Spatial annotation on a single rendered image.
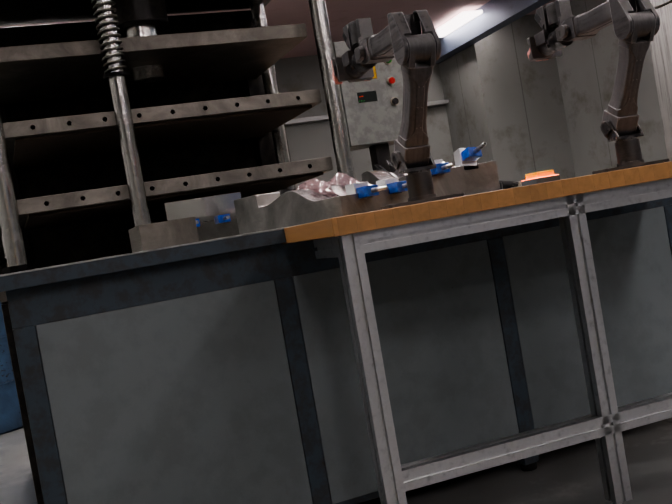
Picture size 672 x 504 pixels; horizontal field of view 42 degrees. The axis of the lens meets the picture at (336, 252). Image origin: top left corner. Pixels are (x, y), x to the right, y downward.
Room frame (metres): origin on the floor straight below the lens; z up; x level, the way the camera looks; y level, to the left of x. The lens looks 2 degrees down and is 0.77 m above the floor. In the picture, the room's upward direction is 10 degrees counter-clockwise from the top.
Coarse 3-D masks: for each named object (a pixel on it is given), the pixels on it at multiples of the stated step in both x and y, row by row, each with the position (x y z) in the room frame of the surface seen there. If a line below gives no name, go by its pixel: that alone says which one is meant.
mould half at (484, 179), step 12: (456, 168) 2.44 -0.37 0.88; (480, 168) 2.47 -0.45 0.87; (492, 168) 2.48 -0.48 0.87; (372, 180) 2.67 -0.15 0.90; (444, 180) 2.42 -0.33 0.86; (456, 180) 2.44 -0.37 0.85; (468, 180) 2.45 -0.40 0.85; (480, 180) 2.46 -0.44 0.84; (492, 180) 2.48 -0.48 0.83; (444, 192) 2.42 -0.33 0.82; (456, 192) 2.43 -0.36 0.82; (468, 192) 2.45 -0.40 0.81; (480, 192) 2.46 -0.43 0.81
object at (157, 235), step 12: (132, 228) 2.35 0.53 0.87; (144, 228) 2.25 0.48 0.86; (156, 228) 2.26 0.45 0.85; (168, 228) 2.27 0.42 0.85; (180, 228) 2.28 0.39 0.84; (192, 228) 2.30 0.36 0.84; (132, 240) 2.39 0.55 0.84; (144, 240) 2.25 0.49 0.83; (156, 240) 2.26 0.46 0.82; (168, 240) 2.27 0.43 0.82; (180, 240) 2.28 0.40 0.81; (192, 240) 2.29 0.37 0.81; (132, 252) 2.43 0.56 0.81
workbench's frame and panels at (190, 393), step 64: (128, 256) 2.04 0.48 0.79; (192, 256) 2.09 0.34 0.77; (256, 256) 2.20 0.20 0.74; (384, 256) 2.32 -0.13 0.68; (448, 256) 2.39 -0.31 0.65; (512, 256) 2.47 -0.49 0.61; (640, 256) 2.63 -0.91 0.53; (64, 320) 2.03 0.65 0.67; (128, 320) 2.08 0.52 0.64; (192, 320) 2.13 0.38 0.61; (256, 320) 2.19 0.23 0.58; (320, 320) 2.25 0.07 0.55; (384, 320) 2.31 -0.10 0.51; (448, 320) 2.38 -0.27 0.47; (512, 320) 2.45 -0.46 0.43; (640, 320) 2.61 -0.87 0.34; (64, 384) 2.02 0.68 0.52; (128, 384) 2.07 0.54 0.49; (192, 384) 2.12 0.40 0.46; (256, 384) 2.18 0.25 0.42; (320, 384) 2.24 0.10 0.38; (448, 384) 2.37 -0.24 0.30; (512, 384) 2.44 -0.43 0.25; (576, 384) 2.52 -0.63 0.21; (640, 384) 2.60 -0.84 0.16; (64, 448) 2.01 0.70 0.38; (128, 448) 2.06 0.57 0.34; (192, 448) 2.11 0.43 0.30; (256, 448) 2.17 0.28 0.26; (320, 448) 2.23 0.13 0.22; (448, 448) 2.36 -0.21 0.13
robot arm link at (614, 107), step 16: (640, 16) 2.13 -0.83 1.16; (640, 32) 2.14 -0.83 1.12; (624, 48) 2.17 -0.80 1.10; (640, 48) 2.16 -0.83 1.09; (624, 64) 2.19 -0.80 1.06; (640, 64) 2.18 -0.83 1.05; (624, 80) 2.20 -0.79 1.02; (624, 96) 2.22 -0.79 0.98; (608, 112) 2.27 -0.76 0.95; (624, 112) 2.23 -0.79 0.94; (624, 128) 2.25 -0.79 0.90
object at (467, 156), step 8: (480, 144) 2.40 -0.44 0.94; (456, 152) 2.48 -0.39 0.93; (464, 152) 2.45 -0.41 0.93; (472, 152) 2.43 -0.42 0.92; (480, 152) 2.44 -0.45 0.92; (456, 160) 2.48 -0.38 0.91; (464, 160) 2.45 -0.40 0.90; (472, 160) 2.46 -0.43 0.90; (464, 168) 2.48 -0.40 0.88; (472, 168) 2.49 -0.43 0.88
